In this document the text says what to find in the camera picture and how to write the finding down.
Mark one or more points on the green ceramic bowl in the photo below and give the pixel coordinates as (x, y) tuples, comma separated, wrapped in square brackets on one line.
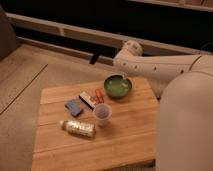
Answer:
[(116, 86)]

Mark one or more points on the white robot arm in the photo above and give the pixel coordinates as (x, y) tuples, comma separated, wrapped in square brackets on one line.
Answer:
[(185, 119)]

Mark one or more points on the orange marker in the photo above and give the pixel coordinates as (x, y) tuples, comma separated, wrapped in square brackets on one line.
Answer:
[(99, 95)]

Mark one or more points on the black and white eraser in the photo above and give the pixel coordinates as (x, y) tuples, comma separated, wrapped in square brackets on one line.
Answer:
[(88, 100)]

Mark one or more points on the clear plastic cup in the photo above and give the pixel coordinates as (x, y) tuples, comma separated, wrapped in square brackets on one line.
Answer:
[(102, 113)]

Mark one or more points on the blue sponge block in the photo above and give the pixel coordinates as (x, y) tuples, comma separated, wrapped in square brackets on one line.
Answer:
[(74, 108)]

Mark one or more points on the clear plastic bottle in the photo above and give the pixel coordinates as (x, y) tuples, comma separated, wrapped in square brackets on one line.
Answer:
[(77, 127)]

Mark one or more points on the wooden table board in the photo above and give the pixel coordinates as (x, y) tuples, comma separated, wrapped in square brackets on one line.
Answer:
[(129, 138)]

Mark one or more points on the white window frame rail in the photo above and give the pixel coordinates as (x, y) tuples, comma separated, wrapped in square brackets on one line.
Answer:
[(97, 37)]

